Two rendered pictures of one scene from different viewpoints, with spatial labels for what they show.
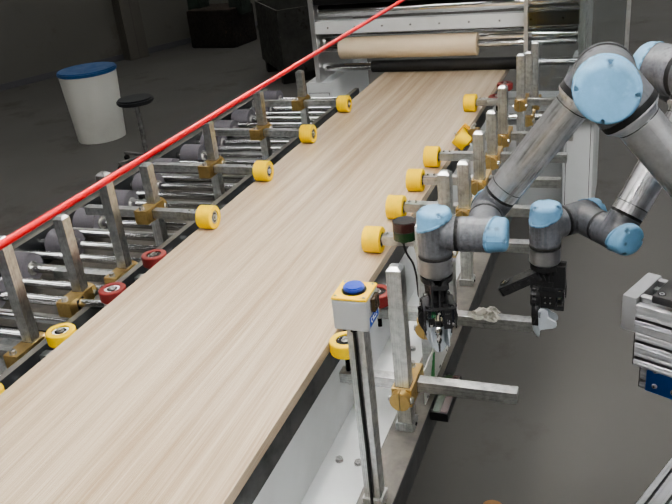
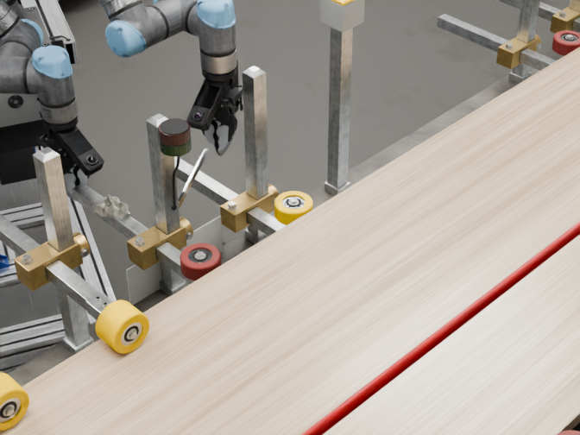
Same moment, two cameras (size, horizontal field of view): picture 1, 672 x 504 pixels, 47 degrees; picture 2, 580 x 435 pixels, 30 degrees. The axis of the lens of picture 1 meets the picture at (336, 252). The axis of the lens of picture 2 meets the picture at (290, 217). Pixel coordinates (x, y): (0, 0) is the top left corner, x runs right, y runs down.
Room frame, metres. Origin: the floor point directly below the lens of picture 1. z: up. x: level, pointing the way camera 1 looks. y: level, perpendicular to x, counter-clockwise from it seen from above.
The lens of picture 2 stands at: (3.28, 0.70, 2.25)
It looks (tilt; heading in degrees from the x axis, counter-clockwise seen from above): 38 degrees down; 203
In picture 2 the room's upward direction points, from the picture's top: straight up
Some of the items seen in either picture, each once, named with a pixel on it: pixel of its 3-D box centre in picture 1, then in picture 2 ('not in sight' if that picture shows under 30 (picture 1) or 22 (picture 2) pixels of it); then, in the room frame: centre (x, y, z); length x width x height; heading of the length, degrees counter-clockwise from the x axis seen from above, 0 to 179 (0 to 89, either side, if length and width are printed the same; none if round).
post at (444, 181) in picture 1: (447, 249); (63, 255); (1.99, -0.32, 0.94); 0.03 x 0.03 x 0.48; 67
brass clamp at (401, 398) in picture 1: (406, 386); (250, 206); (1.55, -0.13, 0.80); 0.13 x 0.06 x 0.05; 157
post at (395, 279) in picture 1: (401, 356); (256, 165); (1.53, -0.13, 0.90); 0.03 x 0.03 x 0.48; 67
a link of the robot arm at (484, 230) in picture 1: (482, 231); (175, 13); (1.50, -0.32, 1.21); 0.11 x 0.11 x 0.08; 71
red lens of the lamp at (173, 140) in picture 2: (404, 224); (174, 131); (1.78, -0.18, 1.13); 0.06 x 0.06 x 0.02
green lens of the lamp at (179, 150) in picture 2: (405, 233); (175, 142); (1.78, -0.18, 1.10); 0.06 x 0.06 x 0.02
